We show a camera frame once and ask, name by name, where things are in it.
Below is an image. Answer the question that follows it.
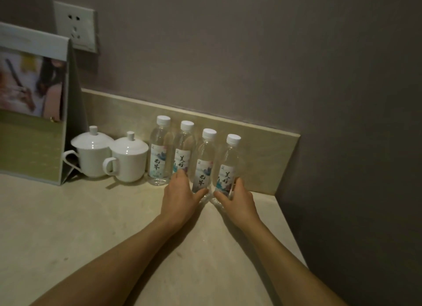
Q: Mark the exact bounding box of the white ceramic mug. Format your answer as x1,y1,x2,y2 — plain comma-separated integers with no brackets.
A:
62,146,114,179
102,152,149,184

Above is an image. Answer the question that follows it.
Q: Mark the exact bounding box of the person's right hand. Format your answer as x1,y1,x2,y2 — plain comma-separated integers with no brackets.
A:
213,177,262,231

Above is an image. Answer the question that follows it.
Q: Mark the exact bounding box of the folded tent card display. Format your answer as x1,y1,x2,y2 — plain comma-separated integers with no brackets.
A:
0,21,89,186

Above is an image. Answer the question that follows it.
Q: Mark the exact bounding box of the white ceramic mug lid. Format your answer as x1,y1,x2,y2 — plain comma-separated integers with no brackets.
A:
110,131,149,156
71,125,115,150

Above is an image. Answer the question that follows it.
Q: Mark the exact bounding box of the person's left forearm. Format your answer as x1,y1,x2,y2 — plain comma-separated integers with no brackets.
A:
31,215,186,306

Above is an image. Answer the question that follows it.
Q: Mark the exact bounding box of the clear water bottle white cap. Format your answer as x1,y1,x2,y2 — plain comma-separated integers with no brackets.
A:
191,128,217,198
148,115,174,187
212,134,242,205
172,120,196,184

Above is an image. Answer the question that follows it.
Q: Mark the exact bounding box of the person's right forearm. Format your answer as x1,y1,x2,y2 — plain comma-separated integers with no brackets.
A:
240,217,347,306

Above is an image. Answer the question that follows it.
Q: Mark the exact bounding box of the white wall power socket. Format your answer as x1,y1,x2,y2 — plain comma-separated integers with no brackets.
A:
52,0,99,54

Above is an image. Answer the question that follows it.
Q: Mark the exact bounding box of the person's left hand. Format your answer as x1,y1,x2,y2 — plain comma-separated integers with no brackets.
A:
159,169,209,230

